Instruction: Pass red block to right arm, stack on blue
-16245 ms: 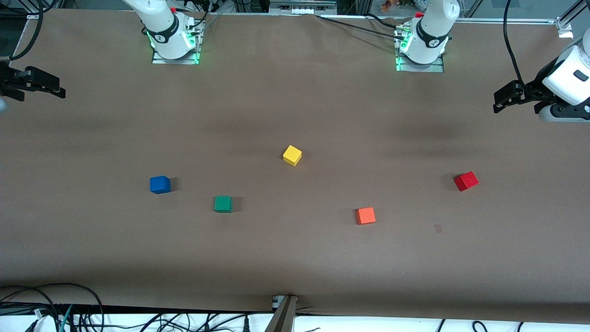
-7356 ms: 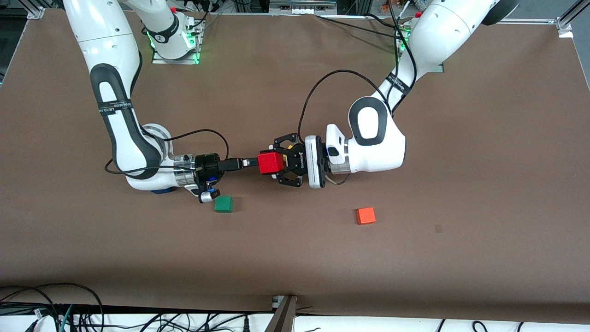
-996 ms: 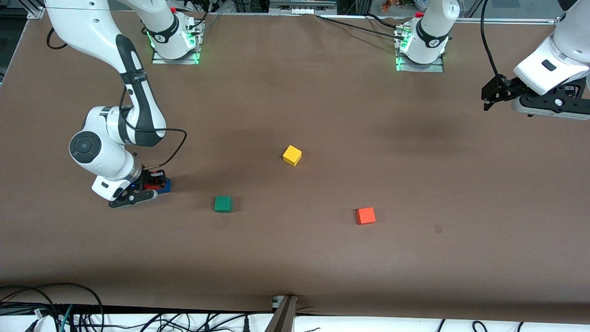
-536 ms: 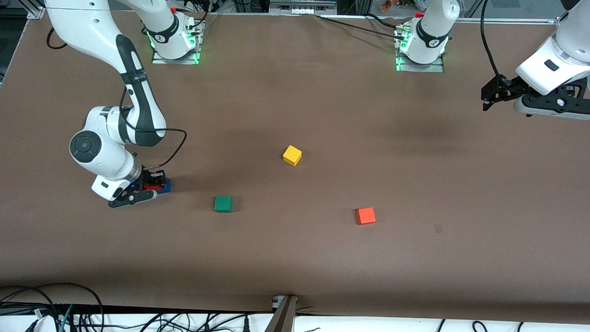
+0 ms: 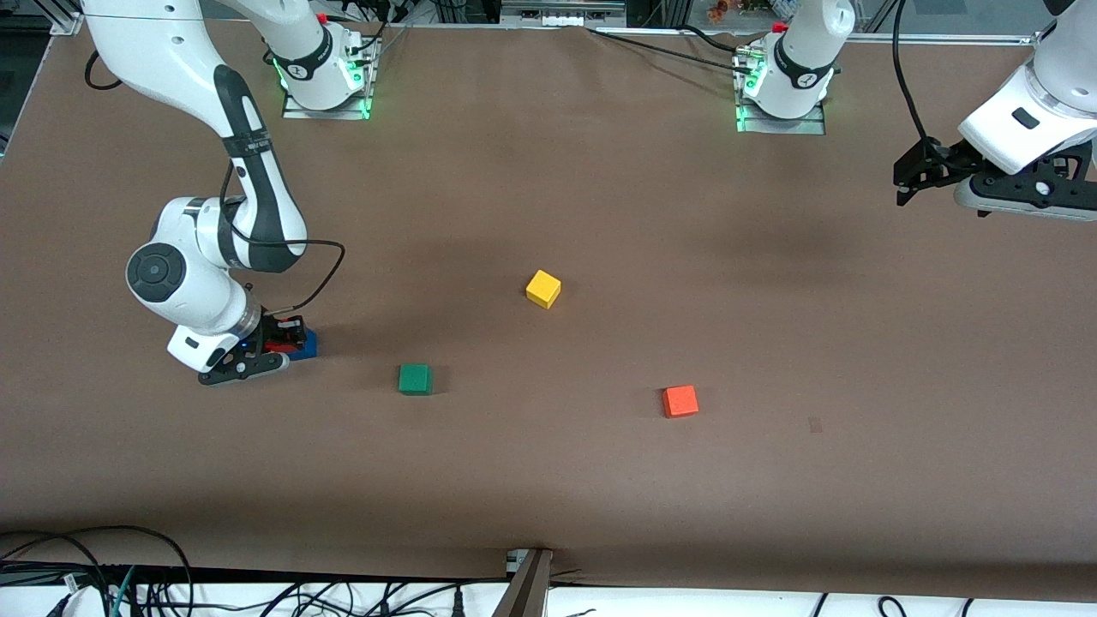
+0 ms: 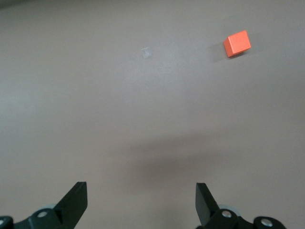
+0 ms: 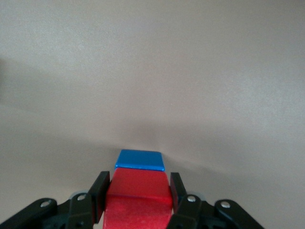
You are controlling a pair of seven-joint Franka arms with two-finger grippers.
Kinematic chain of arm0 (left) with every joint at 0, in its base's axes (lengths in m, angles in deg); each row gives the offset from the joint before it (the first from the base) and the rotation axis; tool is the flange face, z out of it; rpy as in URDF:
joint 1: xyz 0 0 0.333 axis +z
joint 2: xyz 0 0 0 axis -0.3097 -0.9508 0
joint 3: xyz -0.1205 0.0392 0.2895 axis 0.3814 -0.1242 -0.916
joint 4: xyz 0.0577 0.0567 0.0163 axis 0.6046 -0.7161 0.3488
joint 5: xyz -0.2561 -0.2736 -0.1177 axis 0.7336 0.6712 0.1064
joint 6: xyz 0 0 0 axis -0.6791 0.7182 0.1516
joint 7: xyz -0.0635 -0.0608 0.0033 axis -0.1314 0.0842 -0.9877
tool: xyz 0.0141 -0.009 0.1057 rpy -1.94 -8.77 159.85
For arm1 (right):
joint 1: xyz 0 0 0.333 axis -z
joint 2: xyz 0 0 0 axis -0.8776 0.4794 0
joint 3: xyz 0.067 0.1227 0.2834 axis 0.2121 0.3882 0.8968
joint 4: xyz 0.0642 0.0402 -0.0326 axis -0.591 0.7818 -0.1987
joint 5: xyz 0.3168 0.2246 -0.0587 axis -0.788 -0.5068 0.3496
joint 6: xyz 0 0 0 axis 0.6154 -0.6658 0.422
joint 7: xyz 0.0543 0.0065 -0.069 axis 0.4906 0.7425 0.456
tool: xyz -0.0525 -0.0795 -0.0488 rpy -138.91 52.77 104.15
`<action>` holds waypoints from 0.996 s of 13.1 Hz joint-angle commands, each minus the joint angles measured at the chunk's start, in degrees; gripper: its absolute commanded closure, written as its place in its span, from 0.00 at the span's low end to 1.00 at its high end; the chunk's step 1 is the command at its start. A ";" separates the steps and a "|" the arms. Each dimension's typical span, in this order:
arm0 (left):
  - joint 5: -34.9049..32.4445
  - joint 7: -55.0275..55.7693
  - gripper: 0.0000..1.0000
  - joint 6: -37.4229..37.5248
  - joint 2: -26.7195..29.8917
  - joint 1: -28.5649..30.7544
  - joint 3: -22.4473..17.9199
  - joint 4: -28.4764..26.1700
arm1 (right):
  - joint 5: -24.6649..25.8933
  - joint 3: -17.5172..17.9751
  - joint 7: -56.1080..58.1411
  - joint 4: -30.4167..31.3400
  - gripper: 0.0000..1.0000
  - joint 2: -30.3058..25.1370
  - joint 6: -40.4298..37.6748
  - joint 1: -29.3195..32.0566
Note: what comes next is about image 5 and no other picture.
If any yellow wooden block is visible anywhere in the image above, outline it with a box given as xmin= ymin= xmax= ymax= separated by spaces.
xmin=525 ymin=269 xmax=562 ymax=310

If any grey power strip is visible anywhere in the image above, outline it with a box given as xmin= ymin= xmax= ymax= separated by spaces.
xmin=501 ymin=0 xmax=626 ymax=27

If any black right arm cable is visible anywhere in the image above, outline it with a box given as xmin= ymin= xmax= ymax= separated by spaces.
xmin=84 ymin=50 xmax=346 ymax=314

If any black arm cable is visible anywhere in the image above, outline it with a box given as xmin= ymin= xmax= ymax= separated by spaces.
xmin=891 ymin=0 xmax=952 ymax=159
xmin=84 ymin=50 xmax=346 ymax=314

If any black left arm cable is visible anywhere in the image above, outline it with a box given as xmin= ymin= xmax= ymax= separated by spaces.
xmin=891 ymin=0 xmax=952 ymax=159

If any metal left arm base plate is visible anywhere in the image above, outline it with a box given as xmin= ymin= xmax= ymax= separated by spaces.
xmin=734 ymin=47 xmax=828 ymax=136

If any black looped cable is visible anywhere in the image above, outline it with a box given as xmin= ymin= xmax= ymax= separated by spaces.
xmin=0 ymin=525 xmax=196 ymax=617

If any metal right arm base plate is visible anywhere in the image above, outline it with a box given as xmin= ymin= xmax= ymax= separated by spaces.
xmin=281 ymin=39 xmax=378 ymax=121

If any green cable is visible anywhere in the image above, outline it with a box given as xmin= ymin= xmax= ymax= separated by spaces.
xmin=110 ymin=566 xmax=138 ymax=617

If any black base cable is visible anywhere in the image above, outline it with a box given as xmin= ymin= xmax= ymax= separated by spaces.
xmin=585 ymin=24 xmax=755 ymax=71

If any aluminium strut bracket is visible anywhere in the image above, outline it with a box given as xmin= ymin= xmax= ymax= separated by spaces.
xmin=493 ymin=548 xmax=554 ymax=617

